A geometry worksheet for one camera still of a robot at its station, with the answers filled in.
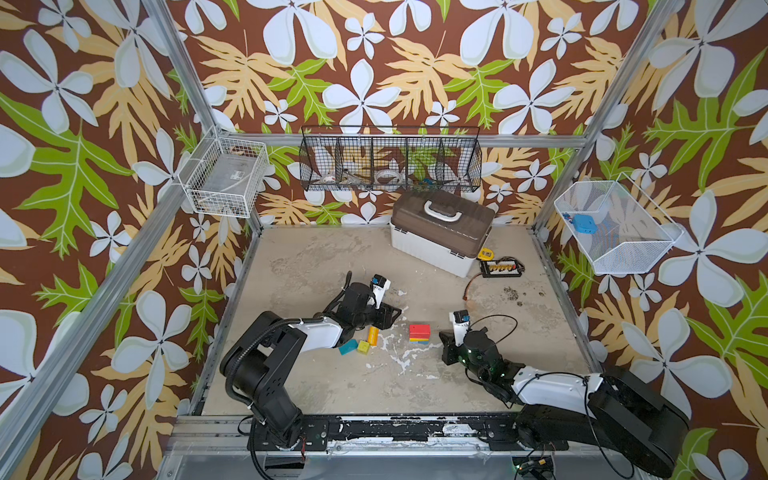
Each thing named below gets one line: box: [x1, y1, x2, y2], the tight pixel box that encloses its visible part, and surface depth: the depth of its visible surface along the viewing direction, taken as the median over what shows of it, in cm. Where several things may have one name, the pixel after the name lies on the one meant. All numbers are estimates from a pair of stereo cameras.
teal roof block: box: [338, 339, 359, 356], surface depth 89 cm
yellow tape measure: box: [477, 247, 495, 261], surface depth 112 cm
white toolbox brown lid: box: [390, 189, 495, 278], surface depth 100 cm
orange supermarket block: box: [368, 326, 379, 347], surface depth 92 cm
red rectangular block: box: [409, 324, 431, 334], surface depth 96 cm
